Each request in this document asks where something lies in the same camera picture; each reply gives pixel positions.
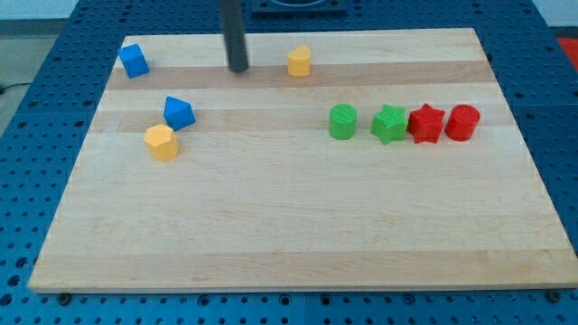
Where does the green star block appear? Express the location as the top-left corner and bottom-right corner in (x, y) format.
(371, 105), (408, 144)

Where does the green cylinder block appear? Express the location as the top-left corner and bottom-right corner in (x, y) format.
(329, 104), (358, 140)

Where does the wooden board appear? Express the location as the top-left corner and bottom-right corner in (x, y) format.
(28, 28), (577, 293)

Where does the yellow hexagon block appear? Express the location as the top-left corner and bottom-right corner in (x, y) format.
(144, 124), (180, 162)

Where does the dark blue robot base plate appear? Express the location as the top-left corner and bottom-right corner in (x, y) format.
(247, 0), (349, 15)

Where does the red object at edge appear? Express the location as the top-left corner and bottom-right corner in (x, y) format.
(557, 37), (578, 70)

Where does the blue cube block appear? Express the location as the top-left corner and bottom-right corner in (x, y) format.
(117, 44), (149, 79)

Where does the red cylinder block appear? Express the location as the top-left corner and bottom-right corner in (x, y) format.
(444, 105), (481, 142)

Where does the black cable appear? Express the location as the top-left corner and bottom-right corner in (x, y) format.
(0, 81), (32, 95)

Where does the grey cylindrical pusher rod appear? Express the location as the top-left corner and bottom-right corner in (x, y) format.
(218, 0), (248, 73)

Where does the blue triangular prism block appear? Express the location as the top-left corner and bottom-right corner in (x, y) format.
(163, 97), (196, 131)

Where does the red star block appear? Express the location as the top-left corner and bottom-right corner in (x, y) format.
(406, 104), (445, 144)

